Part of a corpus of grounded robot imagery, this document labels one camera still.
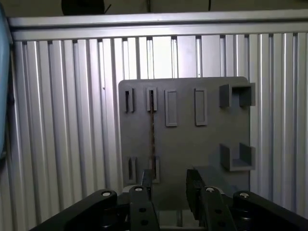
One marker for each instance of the blue RAM stick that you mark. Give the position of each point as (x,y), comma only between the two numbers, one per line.
(152,139)

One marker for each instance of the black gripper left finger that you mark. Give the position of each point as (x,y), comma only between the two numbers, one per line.
(142,211)

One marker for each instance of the pale blue teach pendant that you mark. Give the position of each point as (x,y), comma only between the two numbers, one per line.
(3,72)

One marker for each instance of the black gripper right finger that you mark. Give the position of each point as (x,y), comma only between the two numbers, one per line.
(214,211)

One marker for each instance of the grey plastic parts rack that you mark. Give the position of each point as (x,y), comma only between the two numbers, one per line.
(187,144)

